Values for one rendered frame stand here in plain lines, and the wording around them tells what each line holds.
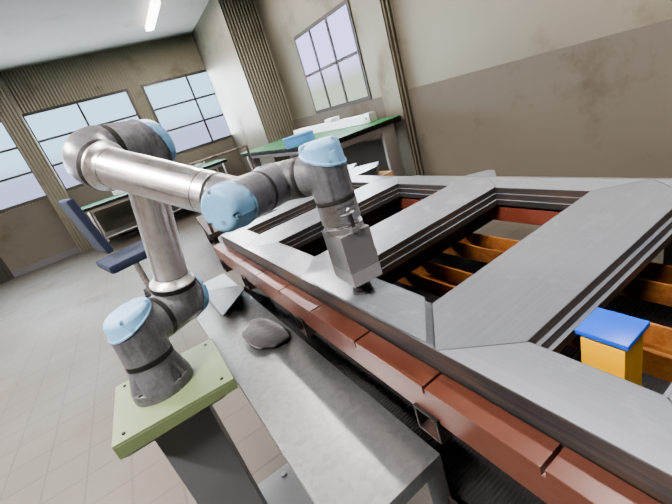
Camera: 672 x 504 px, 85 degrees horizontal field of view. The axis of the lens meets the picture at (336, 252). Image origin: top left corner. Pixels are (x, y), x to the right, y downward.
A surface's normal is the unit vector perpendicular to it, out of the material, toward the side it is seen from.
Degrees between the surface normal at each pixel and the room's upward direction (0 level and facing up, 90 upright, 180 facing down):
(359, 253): 90
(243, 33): 90
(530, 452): 0
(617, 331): 0
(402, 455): 0
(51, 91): 90
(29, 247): 90
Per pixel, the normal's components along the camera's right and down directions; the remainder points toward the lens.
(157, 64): 0.50, 0.19
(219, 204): -0.41, 0.41
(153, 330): 0.87, -0.10
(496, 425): -0.29, -0.88
